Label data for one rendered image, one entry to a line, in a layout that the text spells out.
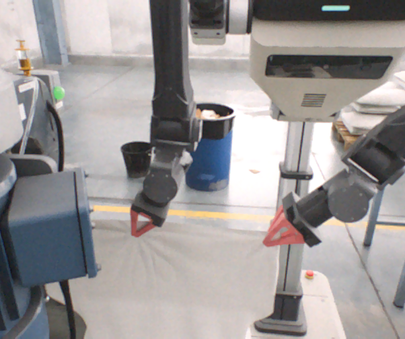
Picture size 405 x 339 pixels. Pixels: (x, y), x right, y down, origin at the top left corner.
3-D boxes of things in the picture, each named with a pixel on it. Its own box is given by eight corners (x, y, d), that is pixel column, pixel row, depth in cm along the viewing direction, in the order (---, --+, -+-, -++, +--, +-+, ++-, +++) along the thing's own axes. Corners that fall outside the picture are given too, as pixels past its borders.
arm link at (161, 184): (202, 116, 65) (155, 110, 65) (192, 135, 54) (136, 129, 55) (198, 177, 69) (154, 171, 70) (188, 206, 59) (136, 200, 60)
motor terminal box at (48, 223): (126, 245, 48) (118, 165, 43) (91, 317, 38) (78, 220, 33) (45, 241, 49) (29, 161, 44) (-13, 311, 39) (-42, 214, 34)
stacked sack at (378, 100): (410, 99, 394) (413, 87, 388) (422, 109, 356) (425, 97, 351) (343, 95, 408) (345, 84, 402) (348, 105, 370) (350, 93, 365)
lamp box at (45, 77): (64, 109, 88) (58, 70, 84) (56, 114, 84) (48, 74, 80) (33, 107, 89) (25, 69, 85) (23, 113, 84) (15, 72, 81)
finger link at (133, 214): (115, 235, 71) (134, 198, 68) (125, 216, 78) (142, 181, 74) (147, 250, 72) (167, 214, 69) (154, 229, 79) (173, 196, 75)
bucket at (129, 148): (157, 167, 353) (156, 141, 342) (151, 181, 326) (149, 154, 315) (127, 165, 356) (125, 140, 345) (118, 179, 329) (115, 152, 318)
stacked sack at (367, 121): (401, 120, 404) (405, 109, 399) (419, 134, 365) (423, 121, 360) (338, 118, 410) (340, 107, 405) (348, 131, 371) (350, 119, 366)
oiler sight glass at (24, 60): (35, 66, 77) (31, 49, 76) (28, 68, 75) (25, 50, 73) (23, 66, 77) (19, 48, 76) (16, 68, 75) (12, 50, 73)
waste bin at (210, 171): (235, 170, 348) (238, 103, 321) (233, 196, 301) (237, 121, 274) (184, 167, 352) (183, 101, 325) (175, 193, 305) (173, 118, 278)
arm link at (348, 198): (405, 164, 62) (362, 132, 63) (423, 179, 52) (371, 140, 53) (354, 214, 66) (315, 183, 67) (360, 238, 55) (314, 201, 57)
